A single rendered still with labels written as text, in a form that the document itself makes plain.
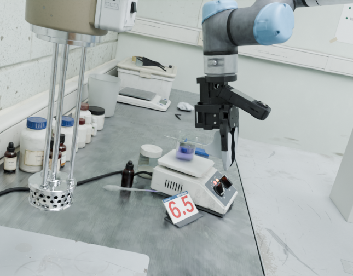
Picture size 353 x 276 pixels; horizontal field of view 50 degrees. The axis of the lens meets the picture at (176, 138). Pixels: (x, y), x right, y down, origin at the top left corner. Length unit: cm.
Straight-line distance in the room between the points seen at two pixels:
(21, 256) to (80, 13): 42
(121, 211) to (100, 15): 51
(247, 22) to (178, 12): 158
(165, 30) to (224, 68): 150
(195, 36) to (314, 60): 70
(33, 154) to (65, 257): 36
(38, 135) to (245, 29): 54
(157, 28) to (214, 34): 149
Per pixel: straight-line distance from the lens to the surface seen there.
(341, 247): 99
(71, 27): 48
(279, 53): 233
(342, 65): 244
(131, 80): 199
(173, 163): 94
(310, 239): 97
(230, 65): 82
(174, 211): 86
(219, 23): 80
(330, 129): 256
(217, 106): 82
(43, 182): 56
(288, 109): 245
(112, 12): 47
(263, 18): 75
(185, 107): 183
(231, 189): 100
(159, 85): 198
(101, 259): 71
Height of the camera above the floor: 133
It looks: 18 degrees down
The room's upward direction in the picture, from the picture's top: 11 degrees clockwise
